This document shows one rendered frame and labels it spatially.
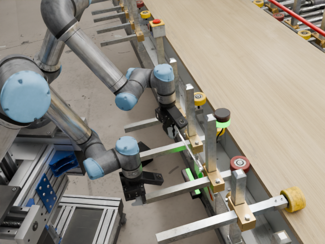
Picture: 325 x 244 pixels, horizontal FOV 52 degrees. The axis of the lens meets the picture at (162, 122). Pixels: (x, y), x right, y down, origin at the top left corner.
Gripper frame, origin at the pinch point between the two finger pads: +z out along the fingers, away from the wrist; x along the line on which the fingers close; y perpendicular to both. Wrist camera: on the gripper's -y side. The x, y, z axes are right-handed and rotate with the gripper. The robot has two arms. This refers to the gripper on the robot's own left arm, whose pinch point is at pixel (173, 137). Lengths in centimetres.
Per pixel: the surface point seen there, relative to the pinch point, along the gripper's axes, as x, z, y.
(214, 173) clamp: -2.8, 5.5, -24.0
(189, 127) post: -10.1, 1.0, 1.4
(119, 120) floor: -30, 93, 137
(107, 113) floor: -26, 93, 154
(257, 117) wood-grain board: -39.7, 2.4, -13.3
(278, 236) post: 15, -22, -67
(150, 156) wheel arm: 10.8, 9.1, 5.0
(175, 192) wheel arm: 14.9, 7.2, -20.1
